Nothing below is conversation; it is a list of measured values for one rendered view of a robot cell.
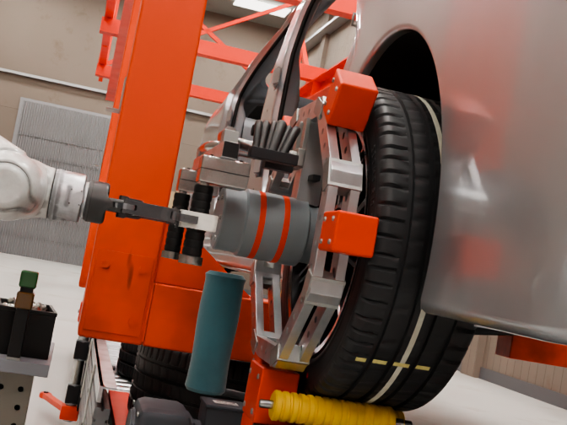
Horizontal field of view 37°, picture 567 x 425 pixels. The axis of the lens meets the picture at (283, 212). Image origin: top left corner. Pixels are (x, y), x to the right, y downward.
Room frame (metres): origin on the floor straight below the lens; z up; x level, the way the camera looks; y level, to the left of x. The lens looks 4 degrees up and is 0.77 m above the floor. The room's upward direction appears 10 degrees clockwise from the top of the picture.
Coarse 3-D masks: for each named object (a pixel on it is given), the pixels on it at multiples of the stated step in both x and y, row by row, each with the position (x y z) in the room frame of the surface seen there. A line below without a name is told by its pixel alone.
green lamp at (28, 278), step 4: (24, 272) 2.02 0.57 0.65; (28, 272) 2.02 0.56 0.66; (32, 272) 2.03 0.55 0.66; (36, 272) 2.03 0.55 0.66; (20, 276) 2.02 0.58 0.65; (24, 276) 2.02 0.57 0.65; (28, 276) 2.02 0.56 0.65; (32, 276) 2.02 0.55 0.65; (36, 276) 2.03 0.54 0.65; (20, 280) 2.02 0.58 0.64; (24, 280) 2.02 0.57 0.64; (28, 280) 2.02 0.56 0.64; (32, 280) 2.03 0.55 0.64; (36, 280) 2.03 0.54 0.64; (20, 284) 2.02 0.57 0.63; (24, 284) 2.02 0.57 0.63; (28, 284) 2.02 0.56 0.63; (32, 284) 2.03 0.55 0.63; (36, 284) 2.03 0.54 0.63; (32, 288) 2.03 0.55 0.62
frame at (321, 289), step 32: (320, 128) 1.65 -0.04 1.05; (352, 160) 1.55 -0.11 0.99; (288, 192) 2.01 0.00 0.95; (352, 192) 1.53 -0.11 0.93; (320, 224) 1.53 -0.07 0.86; (320, 256) 1.52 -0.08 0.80; (256, 288) 1.97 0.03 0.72; (320, 288) 1.52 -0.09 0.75; (256, 320) 1.90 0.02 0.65; (288, 320) 1.63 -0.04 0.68; (320, 320) 1.58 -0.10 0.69; (256, 352) 1.84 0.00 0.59; (288, 352) 1.64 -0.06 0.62
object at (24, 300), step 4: (20, 292) 2.02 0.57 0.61; (24, 292) 2.03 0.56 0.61; (16, 296) 2.02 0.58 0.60; (20, 296) 2.02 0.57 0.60; (24, 296) 2.02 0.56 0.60; (28, 296) 2.03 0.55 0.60; (32, 296) 2.03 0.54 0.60; (16, 300) 2.02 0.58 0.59; (20, 300) 2.02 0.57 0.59; (24, 300) 2.02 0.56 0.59; (28, 300) 2.03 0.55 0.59; (32, 300) 2.03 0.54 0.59; (16, 304) 2.02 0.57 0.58; (20, 304) 2.02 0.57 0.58; (24, 304) 2.02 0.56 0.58; (28, 304) 2.03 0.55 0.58; (32, 304) 2.03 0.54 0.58; (20, 308) 2.02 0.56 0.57; (24, 308) 2.02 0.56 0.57; (28, 308) 2.03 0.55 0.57
